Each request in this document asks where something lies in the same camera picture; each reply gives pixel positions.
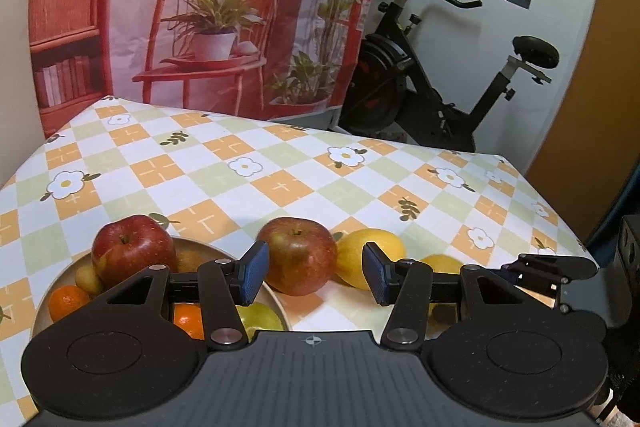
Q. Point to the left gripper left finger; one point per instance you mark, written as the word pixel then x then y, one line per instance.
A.
pixel 222 287

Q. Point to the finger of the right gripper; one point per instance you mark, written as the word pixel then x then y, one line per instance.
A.
pixel 570 267

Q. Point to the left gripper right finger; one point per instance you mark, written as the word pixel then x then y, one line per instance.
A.
pixel 406 286

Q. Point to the large dark red apple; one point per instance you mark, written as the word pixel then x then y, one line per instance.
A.
pixel 125 247

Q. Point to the green apple front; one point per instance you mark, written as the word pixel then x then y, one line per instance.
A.
pixel 259 317

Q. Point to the yellow orange right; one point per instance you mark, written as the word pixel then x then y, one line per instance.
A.
pixel 441 315

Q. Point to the small tangerine middle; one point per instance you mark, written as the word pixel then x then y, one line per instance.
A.
pixel 188 317

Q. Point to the small tangerine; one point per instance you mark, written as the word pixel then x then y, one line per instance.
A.
pixel 66 300
pixel 188 317

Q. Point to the dark red apple rear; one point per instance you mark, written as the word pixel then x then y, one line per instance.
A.
pixel 302 255

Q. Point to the checkered floral tablecloth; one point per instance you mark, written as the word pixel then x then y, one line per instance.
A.
pixel 217 179

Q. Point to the small tan round fruit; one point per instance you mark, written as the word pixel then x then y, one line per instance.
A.
pixel 87 280

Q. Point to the cream ceramic bowl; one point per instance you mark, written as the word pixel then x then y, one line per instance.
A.
pixel 43 320

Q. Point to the small tangerine front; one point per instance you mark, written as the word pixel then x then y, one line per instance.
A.
pixel 66 300

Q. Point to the black exercise bike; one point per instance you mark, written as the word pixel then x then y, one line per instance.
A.
pixel 390 86

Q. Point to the printed backdrop cloth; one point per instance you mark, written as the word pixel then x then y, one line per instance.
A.
pixel 261 59

